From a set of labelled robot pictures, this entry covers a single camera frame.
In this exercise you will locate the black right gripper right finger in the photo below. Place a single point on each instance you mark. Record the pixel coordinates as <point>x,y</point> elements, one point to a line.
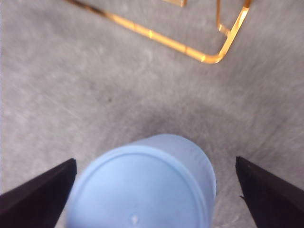
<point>273,202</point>

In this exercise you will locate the blue cup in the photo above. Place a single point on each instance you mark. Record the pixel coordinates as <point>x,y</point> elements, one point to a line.
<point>156,181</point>

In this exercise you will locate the gold wire cup rack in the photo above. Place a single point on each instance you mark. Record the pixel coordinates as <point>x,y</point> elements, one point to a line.
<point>166,41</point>

